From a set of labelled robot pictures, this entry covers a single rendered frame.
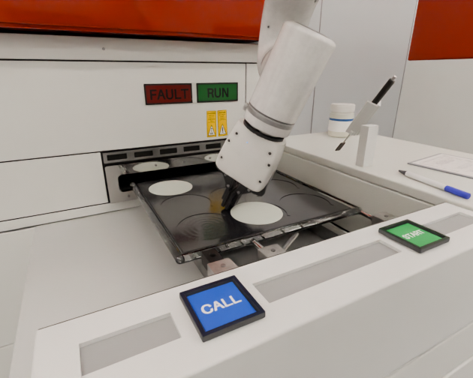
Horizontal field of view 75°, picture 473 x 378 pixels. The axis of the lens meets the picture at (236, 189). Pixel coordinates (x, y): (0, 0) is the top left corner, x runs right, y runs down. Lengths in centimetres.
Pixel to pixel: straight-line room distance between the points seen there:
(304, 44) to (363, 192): 33
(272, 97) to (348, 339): 33
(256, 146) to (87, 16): 42
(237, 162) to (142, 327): 34
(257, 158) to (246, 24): 41
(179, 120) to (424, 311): 65
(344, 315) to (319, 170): 49
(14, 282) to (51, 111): 41
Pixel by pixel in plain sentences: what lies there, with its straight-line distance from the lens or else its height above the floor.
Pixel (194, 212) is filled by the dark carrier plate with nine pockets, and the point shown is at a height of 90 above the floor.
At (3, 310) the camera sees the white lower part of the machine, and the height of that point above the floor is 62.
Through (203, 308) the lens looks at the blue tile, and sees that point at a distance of 28.
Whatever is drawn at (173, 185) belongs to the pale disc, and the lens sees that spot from 74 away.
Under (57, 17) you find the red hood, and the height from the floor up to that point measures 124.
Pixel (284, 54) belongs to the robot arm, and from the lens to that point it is 48.
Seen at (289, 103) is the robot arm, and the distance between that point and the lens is 49.
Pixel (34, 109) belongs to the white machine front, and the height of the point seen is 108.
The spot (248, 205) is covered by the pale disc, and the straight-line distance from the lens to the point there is 62.
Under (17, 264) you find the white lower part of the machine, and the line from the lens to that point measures 89.
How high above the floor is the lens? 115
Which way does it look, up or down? 21 degrees down
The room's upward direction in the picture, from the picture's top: straight up
